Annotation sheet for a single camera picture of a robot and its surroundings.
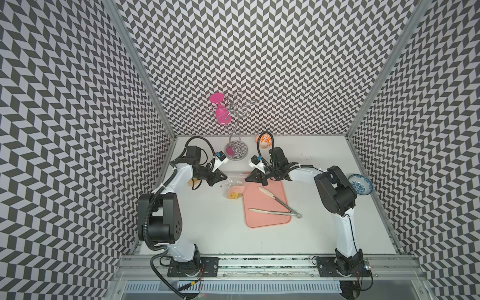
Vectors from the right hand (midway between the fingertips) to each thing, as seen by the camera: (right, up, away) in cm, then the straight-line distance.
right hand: (247, 179), depth 90 cm
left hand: (-12, +1, -3) cm, 12 cm away
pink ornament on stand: (-16, +35, +27) cm, 47 cm away
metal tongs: (+20, -15, -5) cm, 26 cm away
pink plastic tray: (+3, -10, +2) cm, 10 cm away
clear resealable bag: (-6, -4, -3) cm, 8 cm away
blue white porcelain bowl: (+59, -4, +6) cm, 59 cm away
